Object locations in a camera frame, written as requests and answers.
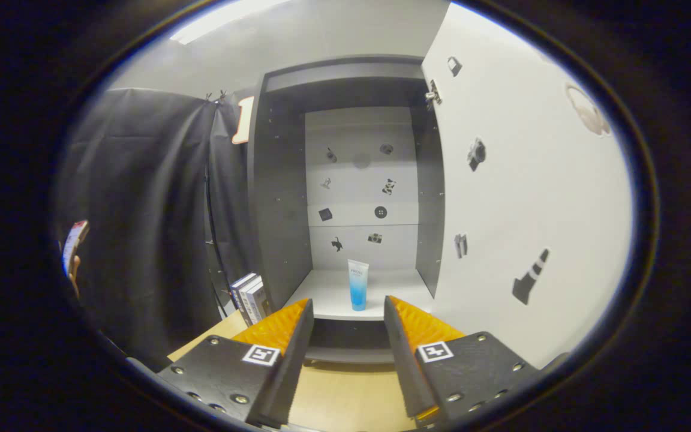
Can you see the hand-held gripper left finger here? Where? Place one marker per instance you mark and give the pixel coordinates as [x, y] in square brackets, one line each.
[294, 366]

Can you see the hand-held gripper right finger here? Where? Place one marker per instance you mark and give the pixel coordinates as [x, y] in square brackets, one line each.
[402, 360]

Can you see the blue white cosmetic tube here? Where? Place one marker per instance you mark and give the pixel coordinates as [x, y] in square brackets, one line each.
[358, 285]

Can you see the white cabinet door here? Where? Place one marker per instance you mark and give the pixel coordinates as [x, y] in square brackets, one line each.
[531, 198]

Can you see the black backdrop cloth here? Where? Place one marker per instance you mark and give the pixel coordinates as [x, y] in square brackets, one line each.
[141, 210]

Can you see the small white red box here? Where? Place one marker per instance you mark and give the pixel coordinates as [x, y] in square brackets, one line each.
[74, 240]

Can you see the metal door hinge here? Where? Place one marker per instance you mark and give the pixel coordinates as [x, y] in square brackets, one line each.
[433, 95]

